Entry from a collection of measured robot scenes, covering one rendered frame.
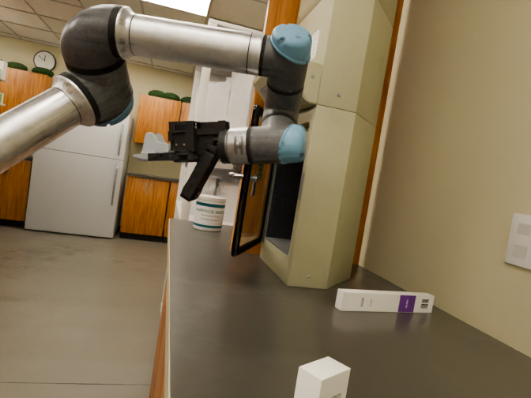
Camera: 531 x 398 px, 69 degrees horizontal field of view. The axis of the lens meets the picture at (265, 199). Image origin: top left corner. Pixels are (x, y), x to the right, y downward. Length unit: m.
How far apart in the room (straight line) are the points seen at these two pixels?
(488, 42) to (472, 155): 0.30
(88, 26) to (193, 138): 0.27
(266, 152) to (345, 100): 0.36
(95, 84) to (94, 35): 0.10
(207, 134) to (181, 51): 0.16
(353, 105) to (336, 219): 0.30
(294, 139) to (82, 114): 0.43
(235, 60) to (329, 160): 0.39
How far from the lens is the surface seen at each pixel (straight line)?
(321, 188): 1.01
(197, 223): 1.72
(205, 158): 0.79
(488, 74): 1.21
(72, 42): 0.85
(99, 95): 0.88
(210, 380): 0.55
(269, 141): 0.74
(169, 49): 0.78
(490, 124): 1.15
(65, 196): 6.00
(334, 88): 1.04
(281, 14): 1.45
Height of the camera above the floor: 1.21
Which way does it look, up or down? 3 degrees down
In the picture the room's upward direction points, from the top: 9 degrees clockwise
